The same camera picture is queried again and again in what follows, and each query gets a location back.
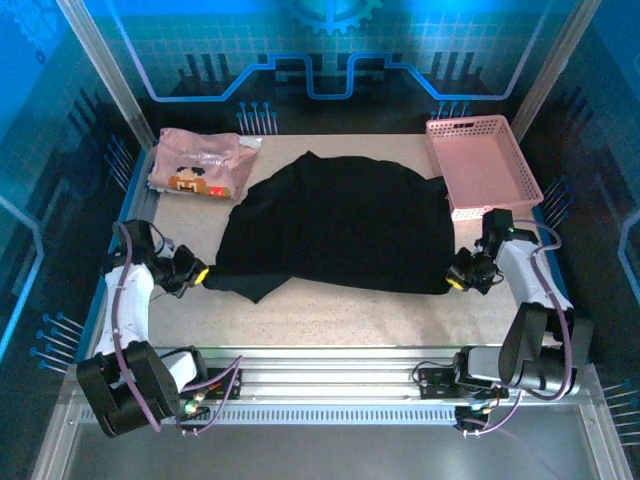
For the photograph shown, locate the black t-shirt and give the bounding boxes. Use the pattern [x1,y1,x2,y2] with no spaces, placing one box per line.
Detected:
[202,149,459,305]

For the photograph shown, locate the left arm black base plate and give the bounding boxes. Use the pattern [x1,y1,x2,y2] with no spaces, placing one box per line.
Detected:
[152,366,243,401]

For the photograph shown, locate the pink plastic basket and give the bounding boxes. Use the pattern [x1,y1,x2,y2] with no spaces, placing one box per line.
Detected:
[424,113,545,224]

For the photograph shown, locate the aluminium frame post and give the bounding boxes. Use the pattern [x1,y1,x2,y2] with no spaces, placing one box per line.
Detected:
[54,0,159,151]
[512,0,601,144]

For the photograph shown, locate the pink t-shirt with pixel print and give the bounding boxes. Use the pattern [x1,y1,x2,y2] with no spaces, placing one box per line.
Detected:
[148,127,260,202]

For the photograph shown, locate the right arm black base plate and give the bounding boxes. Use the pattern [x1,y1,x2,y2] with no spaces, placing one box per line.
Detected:
[417,366,511,401]

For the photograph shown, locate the aluminium table side rail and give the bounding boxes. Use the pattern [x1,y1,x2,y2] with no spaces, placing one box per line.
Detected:
[83,144,166,362]

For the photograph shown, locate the grey slotted cable duct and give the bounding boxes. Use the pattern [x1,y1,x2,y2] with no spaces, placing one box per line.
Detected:
[79,406,462,426]

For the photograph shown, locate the aluminium rail frame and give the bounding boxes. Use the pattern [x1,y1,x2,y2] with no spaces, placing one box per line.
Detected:
[29,343,632,480]

